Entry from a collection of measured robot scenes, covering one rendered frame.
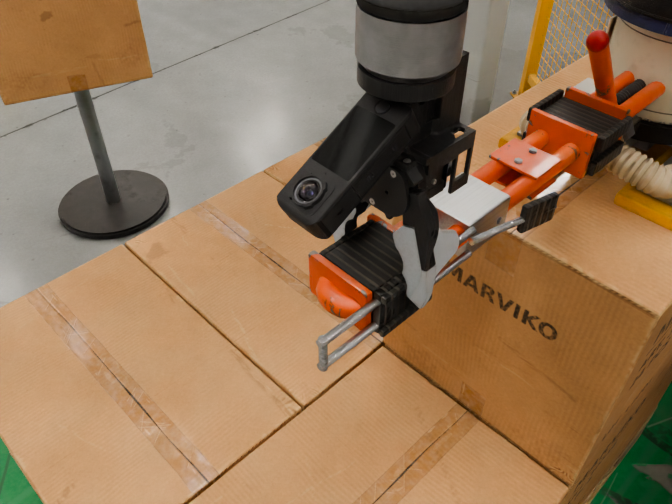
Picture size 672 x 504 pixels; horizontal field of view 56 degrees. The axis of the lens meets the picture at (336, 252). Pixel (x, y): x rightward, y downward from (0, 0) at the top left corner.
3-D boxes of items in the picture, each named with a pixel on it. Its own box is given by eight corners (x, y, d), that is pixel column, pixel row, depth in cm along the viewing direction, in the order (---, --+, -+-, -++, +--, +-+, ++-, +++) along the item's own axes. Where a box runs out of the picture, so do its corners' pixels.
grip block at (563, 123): (552, 124, 83) (563, 82, 79) (622, 154, 77) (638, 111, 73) (515, 149, 78) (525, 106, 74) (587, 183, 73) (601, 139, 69)
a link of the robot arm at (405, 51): (417, 34, 38) (326, -2, 43) (411, 102, 41) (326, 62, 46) (491, 2, 42) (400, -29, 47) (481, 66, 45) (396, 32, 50)
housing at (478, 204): (455, 202, 70) (461, 168, 67) (506, 230, 67) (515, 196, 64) (414, 230, 67) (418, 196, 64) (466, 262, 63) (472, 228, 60)
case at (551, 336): (555, 205, 150) (603, 43, 123) (727, 293, 129) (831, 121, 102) (382, 342, 119) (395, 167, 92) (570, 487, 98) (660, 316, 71)
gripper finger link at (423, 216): (450, 267, 51) (427, 165, 47) (438, 276, 50) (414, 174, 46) (407, 257, 54) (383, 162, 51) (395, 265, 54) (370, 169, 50)
